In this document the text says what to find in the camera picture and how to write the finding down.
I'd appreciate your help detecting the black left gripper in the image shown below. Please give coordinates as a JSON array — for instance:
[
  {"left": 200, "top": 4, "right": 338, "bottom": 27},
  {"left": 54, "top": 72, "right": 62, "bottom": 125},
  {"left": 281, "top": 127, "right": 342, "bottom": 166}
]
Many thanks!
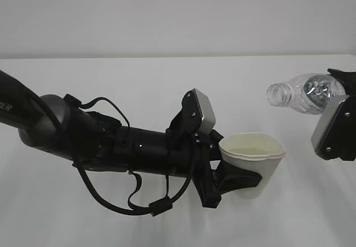
[{"left": 166, "top": 128, "right": 263, "bottom": 209}]

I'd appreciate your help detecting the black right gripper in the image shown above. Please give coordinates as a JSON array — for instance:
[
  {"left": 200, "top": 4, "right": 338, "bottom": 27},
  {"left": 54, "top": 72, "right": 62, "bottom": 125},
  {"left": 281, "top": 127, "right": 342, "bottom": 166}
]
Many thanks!
[{"left": 327, "top": 68, "right": 355, "bottom": 161}]

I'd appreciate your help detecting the white paper cup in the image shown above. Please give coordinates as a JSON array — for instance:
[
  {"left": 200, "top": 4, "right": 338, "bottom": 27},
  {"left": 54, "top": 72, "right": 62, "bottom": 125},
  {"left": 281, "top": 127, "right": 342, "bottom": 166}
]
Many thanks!
[{"left": 219, "top": 132, "right": 286, "bottom": 199}]

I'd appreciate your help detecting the clear green-label water bottle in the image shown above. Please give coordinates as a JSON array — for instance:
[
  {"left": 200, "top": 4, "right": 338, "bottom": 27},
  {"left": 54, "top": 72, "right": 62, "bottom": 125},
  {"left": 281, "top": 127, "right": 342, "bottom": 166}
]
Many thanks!
[{"left": 266, "top": 73, "right": 346, "bottom": 115}]

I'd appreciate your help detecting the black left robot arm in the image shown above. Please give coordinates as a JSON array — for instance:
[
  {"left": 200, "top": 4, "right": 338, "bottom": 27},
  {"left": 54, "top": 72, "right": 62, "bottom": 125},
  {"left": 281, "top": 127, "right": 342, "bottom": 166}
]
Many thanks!
[{"left": 1, "top": 72, "right": 262, "bottom": 216}]

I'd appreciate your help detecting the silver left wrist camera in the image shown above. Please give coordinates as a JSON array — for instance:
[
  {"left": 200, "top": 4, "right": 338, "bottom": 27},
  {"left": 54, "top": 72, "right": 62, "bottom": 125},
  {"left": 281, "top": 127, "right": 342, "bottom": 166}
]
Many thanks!
[{"left": 181, "top": 88, "right": 216, "bottom": 135}]

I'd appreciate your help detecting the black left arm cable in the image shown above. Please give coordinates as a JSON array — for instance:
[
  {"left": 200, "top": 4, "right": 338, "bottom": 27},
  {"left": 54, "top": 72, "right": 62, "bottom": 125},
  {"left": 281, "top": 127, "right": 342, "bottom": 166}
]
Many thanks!
[{"left": 16, "top": 85, "right": 195, "bottom": 217}]

